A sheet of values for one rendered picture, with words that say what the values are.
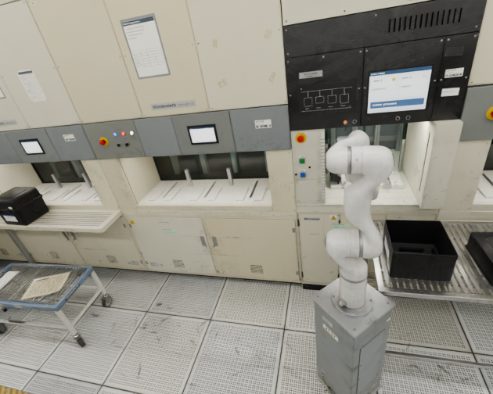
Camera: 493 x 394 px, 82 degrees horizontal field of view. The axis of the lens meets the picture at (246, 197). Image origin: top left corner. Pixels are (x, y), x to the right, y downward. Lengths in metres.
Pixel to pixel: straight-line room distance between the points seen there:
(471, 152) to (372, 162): 1.01
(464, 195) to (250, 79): 1.43
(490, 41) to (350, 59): 0.60
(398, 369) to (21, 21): 3.21
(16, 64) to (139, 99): 0.91
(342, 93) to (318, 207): 0.76
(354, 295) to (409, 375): 0.95
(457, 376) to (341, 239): 1.37
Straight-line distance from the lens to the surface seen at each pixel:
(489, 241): 1.92
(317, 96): 1.73
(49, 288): 2.82
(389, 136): 2.79
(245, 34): 1.74
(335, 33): 1.69
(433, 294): 1.68
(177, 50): 1.88
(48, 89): 2.53
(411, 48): 1.74
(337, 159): 1.04
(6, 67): 2.72
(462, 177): 2.05
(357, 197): 1.11
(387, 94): 1.76
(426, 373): 2.34
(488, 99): 1.90
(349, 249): 1.26
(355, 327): 1.48
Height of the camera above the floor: 1.97
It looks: 30 degrees down
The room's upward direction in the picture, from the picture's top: 10 degrees counter-clockwise
